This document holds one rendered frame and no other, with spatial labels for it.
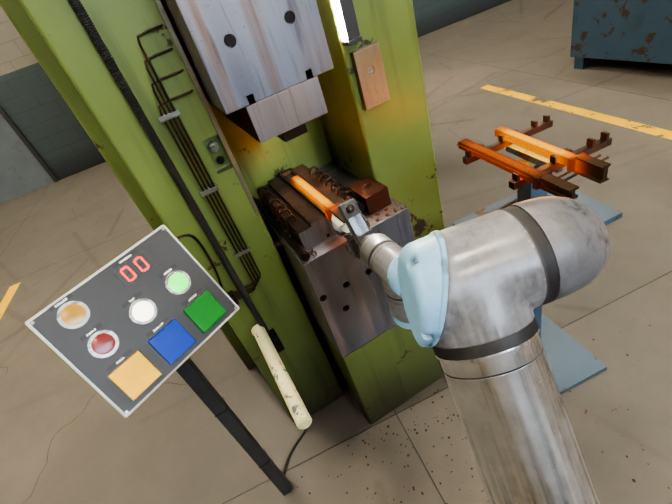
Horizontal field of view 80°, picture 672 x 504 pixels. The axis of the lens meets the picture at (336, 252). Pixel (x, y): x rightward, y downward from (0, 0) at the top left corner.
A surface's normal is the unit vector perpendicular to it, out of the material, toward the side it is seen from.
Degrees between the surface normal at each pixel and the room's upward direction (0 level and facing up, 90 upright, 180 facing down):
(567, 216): 32
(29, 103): 90
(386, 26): 90
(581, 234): 52
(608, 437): 0
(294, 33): 90
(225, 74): 90
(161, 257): 60
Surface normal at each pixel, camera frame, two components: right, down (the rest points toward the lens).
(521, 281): 0.10, 0.26
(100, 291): 0.52, -0.21
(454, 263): -0.14, -0.40
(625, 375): -0.27, -0.76
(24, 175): 0.33, 0.50
